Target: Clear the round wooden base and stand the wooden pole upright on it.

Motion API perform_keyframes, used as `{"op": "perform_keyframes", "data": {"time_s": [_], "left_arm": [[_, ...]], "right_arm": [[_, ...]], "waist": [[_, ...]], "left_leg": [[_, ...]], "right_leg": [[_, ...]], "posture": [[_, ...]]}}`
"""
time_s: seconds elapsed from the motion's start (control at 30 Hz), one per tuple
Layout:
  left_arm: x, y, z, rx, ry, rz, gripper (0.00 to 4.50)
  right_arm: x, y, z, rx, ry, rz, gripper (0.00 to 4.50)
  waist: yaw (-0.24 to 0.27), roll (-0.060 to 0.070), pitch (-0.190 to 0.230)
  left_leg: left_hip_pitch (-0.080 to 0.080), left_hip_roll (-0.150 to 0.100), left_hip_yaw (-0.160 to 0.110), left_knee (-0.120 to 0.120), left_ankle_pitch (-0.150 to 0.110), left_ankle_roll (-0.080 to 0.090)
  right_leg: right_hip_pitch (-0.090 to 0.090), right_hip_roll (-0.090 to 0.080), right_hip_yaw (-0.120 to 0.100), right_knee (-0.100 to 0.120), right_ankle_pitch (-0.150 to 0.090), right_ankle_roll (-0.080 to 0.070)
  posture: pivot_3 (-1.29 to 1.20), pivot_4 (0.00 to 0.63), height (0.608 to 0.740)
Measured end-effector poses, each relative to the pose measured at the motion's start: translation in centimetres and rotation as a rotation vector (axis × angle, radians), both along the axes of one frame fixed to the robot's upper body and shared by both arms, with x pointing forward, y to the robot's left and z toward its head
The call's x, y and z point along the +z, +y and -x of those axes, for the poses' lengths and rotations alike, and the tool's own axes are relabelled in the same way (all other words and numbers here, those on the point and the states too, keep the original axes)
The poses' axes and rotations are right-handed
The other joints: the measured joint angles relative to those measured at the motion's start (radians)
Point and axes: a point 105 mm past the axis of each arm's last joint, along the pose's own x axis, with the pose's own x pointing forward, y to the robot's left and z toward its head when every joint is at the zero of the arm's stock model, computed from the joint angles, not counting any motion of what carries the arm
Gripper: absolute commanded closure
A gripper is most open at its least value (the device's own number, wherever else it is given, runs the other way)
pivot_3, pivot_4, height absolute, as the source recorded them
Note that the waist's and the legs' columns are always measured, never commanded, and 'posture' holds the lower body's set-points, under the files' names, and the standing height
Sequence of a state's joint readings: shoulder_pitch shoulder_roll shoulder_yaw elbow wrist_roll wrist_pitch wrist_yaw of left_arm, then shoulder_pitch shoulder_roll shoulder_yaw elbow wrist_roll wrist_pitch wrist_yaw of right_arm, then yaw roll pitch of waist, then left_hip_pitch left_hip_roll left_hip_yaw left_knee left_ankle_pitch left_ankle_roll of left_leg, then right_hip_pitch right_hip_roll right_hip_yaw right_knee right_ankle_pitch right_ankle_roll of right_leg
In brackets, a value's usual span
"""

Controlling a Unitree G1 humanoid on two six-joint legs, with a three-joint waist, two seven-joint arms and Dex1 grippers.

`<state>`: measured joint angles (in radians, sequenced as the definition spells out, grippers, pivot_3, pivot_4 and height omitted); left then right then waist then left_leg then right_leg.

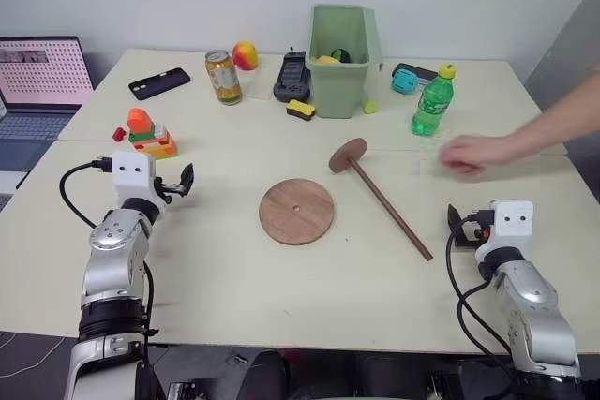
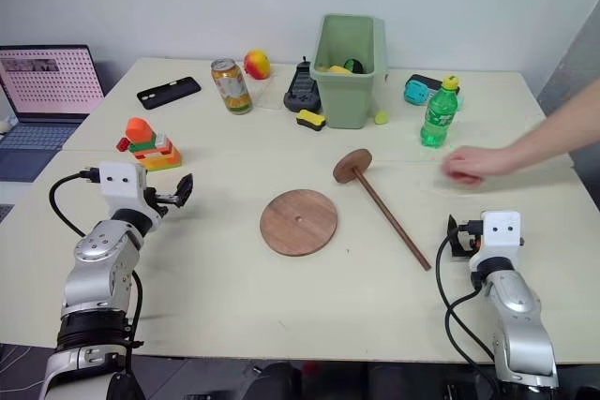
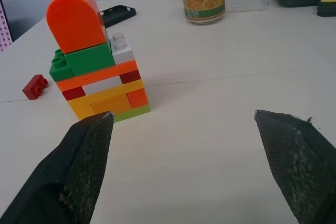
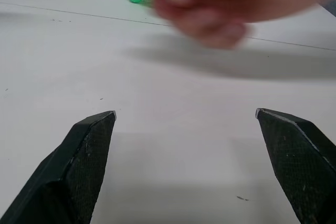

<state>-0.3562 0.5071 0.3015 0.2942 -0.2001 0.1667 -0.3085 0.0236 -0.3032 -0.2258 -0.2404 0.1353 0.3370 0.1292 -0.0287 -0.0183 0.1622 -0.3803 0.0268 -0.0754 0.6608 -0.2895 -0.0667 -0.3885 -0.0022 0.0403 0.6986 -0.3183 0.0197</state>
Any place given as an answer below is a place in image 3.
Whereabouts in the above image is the black and yellow sponge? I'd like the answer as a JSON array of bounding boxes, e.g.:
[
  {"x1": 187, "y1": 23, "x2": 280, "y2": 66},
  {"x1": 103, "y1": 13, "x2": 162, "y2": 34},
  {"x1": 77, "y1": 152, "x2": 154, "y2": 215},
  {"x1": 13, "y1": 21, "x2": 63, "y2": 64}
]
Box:
[{"x1": 316, "y1": 0, "x2": 336, "y2": 18}]

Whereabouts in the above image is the pink perforated board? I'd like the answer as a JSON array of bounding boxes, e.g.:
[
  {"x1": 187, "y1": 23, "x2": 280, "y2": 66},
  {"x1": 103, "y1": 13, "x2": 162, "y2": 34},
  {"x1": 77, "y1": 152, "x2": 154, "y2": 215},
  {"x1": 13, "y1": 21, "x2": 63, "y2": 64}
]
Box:
[{"x1": 0, "y1": 0, "x2": 14, "y2": 52}]

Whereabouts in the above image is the multicolour toy brick tower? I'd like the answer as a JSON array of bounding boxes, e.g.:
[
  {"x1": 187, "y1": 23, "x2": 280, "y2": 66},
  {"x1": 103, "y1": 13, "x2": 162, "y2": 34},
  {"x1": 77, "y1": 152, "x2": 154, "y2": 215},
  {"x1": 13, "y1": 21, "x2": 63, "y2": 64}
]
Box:
[{"x1": 46, "y1": 0, "x2": 152, "y2": 123}]

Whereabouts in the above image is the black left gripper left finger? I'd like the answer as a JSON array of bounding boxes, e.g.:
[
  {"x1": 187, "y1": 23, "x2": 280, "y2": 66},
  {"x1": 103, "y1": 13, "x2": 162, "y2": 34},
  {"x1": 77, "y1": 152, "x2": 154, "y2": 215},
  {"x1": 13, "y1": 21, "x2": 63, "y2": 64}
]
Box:
[{"x1": 0, "y1": 111, "x2": 116, "y2": 224}]

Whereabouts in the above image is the dark red toy brick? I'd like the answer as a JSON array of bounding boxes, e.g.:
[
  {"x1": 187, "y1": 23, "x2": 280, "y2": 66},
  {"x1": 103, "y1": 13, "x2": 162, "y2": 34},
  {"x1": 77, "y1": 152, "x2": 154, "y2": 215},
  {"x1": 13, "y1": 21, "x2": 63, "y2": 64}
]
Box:
[{"x1": 22, "y1": 74, "x2": 49, "y2": 101}]

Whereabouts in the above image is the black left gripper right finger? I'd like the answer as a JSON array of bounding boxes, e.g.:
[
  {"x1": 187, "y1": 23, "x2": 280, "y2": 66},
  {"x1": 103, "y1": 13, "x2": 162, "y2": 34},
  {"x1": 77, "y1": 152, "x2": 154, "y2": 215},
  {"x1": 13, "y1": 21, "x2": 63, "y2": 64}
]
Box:
[{"x1": 253, "y1": 109, "x2": 336, "y2": 224}]

